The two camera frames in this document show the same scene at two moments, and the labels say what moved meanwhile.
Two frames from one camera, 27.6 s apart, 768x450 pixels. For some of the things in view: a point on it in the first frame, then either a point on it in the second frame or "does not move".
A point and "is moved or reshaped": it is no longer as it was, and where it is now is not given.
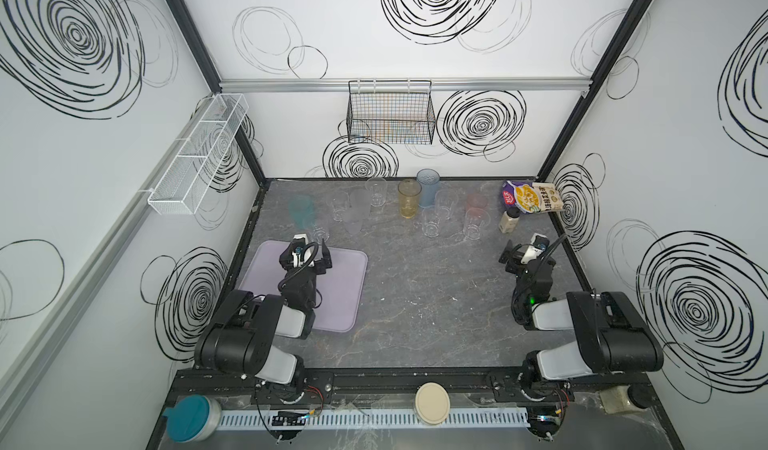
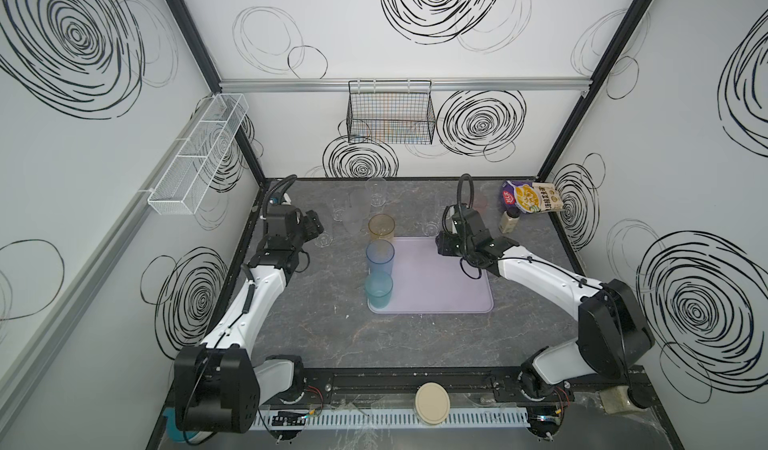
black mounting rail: [629, 388] does not move
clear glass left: [339, 203] does not move
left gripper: [288, 255] -> [309, 223]
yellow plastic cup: [408, 193] -> [381, 227]
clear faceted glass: [430, 222] does not move
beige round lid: [432, 403] does not move
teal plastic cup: [302, 210] is moved or reshaped
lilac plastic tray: [264, 272] is moved or reshaped
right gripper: [512, 258] -> [448, 241]
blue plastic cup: [429, 180] -> [380, 256]
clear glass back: [377, 187] does not move
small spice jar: [509, 220] does not move
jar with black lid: [624, 399] does not move
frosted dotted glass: [358, 210] does not move
